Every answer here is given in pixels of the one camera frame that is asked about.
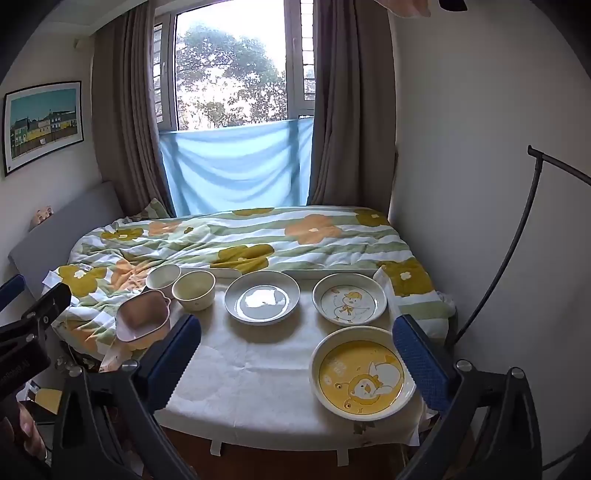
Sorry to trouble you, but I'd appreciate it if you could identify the floral striped blanket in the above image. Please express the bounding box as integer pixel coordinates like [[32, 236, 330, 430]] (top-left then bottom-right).
[[44, 205, 458, 365]]

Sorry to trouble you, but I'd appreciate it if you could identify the cream bowl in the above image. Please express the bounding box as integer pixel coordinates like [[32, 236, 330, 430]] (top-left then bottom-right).
[[172, 270, 217, 313]]

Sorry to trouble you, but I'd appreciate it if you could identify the small plush toy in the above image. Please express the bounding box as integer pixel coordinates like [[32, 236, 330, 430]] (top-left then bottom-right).
[[30, 207, 55, 232]]

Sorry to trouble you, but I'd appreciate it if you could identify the white floral tablecloth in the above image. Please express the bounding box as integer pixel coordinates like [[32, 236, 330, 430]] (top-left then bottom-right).
[[97, 270, 437, 457]]

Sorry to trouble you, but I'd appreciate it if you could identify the black curved stand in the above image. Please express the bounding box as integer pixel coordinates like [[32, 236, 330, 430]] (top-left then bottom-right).
[[445, 144, 591, 352]]

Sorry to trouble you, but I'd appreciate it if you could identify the person's left hand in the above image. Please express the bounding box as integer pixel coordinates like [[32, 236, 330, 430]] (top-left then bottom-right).
[[0, 401, 47, 467]]

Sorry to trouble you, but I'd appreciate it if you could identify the floral pillow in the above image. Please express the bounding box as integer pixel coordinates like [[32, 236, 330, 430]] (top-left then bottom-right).
[[124, 198, 169, 222]]

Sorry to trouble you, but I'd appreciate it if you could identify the white duck print plate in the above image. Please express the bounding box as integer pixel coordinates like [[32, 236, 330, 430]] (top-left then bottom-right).
[[312, 273, 388, 326]]

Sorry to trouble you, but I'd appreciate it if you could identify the framed wall poster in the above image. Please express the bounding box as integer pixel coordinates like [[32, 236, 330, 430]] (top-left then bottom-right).
[[2, 80, 85, 178]]

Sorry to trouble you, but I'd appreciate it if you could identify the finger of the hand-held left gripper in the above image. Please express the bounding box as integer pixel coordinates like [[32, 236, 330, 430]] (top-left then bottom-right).
[[21, 281, 72, 333], [0, 274, 25, 311]]

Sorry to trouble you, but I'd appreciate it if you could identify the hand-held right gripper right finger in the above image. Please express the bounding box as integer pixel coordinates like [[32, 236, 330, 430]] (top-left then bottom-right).
[[392, 315, 543, 480]]

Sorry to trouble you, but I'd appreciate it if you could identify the white bowl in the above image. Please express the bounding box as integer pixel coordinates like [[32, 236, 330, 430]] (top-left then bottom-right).
[[145, 264, 182, 292]]

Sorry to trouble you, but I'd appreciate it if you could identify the grey headboard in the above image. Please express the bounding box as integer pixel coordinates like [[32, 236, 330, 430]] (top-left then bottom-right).
[[8, 181, 125, 301]]

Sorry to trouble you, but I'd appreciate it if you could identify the grey plate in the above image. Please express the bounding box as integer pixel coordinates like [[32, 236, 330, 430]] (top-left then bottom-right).
[[224, 271, 301, 326]]

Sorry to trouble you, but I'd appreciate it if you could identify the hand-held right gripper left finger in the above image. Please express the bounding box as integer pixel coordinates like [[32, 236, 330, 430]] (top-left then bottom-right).
[[51, 314, 202, 480]]

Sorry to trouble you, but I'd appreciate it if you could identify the pink bowl with handles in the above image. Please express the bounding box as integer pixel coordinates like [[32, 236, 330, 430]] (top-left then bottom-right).
[[115, 290, 172, 343]]

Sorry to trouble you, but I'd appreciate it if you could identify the yellow duck print plate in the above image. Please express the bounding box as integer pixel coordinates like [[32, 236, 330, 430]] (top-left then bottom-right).
[[309, 326, 419, 422]]

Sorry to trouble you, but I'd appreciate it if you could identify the window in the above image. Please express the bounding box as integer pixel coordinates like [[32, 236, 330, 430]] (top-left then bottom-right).
[[152, 0, 317, 132]]

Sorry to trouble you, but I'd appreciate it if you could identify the light blue cloth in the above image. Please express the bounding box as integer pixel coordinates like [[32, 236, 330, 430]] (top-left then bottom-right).
[[159, 115, 315, 216]]

